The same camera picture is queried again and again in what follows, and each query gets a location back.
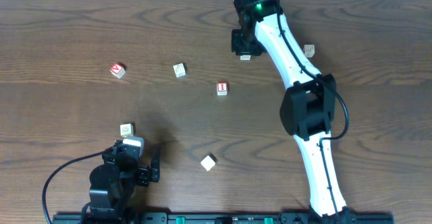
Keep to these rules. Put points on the blue number 2 block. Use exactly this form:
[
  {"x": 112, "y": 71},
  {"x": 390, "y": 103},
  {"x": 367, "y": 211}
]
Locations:
[{"x": 245, "y": 57}]

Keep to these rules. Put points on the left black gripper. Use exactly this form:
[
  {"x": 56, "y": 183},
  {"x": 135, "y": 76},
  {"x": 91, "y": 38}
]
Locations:
[{"x": 143, "y": 176}]

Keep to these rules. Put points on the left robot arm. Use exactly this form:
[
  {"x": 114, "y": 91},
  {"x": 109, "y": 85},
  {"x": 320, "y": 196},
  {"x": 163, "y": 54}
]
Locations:
[{"x": 112, "y": 184}]

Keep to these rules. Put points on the plain wooden block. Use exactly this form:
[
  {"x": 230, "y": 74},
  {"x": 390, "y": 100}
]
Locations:
[{"x": 208, "y": 162}]

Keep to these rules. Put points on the wooden block with oval drawing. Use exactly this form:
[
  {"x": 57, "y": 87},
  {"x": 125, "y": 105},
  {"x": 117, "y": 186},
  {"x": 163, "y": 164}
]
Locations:
[{"x": 126, "y": 130}]

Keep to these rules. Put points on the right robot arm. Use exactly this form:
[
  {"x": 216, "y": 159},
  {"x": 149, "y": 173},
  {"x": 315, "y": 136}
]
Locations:
[{"x": 308, "y": 105}]

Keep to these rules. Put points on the wooden block far right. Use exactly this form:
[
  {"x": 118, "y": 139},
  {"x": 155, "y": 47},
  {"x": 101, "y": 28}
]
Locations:
[{"x": 309, "y": 50}]

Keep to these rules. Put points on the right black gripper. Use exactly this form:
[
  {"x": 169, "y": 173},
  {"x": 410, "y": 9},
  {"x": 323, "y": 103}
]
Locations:
[{"x": 241, "y": 45}]

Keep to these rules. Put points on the red letter I block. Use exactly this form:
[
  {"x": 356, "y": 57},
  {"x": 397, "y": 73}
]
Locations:
[{"x": 222, "y": 88}]

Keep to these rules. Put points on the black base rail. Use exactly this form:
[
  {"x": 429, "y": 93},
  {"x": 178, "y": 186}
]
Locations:
[{"x": 345, "y": 217}]

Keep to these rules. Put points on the wooden block with line drawing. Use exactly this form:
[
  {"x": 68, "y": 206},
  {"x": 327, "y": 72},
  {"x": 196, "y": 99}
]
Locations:
[{"x": 179, "y": 70}]

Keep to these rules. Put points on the red letter A block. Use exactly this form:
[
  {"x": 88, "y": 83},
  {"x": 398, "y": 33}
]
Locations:
[{"x": 117, "y": 70}]

